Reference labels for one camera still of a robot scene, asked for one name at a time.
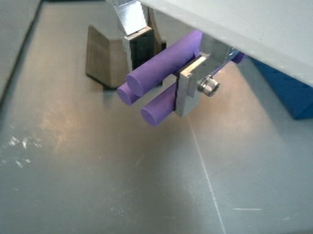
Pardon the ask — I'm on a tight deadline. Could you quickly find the purple three prong object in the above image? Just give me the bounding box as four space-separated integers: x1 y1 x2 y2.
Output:
116 28 248 127

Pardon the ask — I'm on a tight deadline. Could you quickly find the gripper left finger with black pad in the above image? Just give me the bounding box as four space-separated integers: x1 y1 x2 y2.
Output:
107 0 154 70

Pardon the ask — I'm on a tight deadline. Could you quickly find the blue shape sorter block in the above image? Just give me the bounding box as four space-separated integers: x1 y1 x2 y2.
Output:
252 58 313 120

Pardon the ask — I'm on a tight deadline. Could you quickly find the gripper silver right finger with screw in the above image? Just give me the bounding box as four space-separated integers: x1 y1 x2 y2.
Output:
175 35 241 117

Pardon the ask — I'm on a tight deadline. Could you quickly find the black curved fixture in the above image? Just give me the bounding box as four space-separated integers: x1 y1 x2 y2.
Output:
86 9 166 90

